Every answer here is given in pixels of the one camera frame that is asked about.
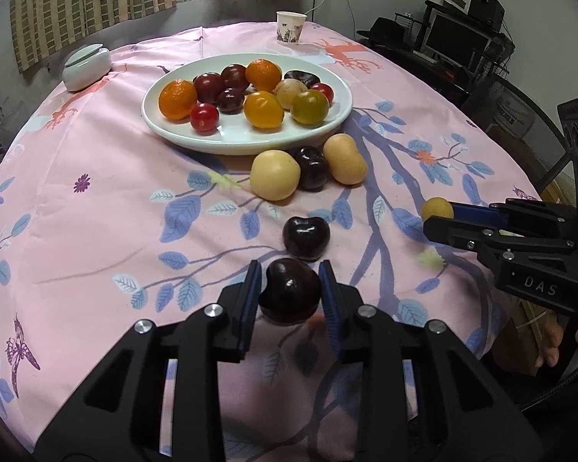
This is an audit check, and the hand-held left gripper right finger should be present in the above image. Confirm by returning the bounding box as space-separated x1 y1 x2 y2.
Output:
318 260 545 462

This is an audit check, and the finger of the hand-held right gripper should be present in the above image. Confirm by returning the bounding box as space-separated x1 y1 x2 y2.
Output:
450 197 578 234
423 216 577 270

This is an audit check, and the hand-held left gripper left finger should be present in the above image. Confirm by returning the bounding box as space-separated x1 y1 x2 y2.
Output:
31 260 263 462

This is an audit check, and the small yellow fruit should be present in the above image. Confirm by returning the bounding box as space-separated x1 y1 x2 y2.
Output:
420 197 455 223

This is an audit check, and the dark cherry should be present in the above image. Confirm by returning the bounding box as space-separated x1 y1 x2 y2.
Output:
282 216 330 261
259 257 323 325
289 146 329 191

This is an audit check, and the white round plate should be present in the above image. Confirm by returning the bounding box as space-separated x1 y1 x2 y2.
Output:
141 51 354 156

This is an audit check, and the person's right hand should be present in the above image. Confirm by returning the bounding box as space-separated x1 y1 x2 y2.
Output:
515 298 578 372

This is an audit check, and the grey mesh chair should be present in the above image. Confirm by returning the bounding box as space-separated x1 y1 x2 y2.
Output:
462 77 578 193

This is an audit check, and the pale yellow apple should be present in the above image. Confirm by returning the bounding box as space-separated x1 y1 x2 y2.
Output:
249 150 301 202

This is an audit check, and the tan oblong fruit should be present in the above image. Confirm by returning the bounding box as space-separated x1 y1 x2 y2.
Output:
323 133 369 186

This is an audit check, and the black desk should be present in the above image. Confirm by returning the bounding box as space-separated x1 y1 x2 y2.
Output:
356 0 516 107

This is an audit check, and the pink printed tablecloth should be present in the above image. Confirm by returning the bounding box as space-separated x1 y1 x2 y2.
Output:
0 22 545 462

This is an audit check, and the computer monitor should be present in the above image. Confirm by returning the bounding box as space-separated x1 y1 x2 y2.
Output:
424 10 499 65

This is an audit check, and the small red tomato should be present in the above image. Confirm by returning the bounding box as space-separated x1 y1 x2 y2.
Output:
309 83 335 105

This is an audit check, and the yellow green tomato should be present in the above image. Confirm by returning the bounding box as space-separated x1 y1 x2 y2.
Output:
290 89 330 128

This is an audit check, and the yellow orange tomato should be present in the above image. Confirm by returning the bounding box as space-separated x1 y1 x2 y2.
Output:
243 90 285 130

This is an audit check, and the black hat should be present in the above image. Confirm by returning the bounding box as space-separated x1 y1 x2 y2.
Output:
356 17 408 46

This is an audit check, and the black speaker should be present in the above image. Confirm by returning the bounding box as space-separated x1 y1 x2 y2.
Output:
469 0 506 32

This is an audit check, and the dark purple plum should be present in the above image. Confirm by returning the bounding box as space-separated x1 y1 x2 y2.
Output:
283 70 320 90
217 87 245 115

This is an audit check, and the tan yellow round fruit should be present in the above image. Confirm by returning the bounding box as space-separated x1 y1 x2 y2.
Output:
274 78 309 110

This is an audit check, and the orange mandarin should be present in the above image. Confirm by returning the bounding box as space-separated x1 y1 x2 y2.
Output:
158 79 198 122

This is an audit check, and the dark red plum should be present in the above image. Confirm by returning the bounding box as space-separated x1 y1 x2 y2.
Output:
193 72 225 105
220 64 250 92

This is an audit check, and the orange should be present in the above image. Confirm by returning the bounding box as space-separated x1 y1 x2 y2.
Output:
245 59 284 93

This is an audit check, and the printed paper cup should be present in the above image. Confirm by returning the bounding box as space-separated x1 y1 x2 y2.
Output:
276 10 308 47

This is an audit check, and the pale green lidded jar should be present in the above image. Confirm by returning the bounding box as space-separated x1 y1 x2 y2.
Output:
61 43 113 92

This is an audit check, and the black cable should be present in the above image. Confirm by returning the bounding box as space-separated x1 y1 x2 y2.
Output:
520 344 578 412

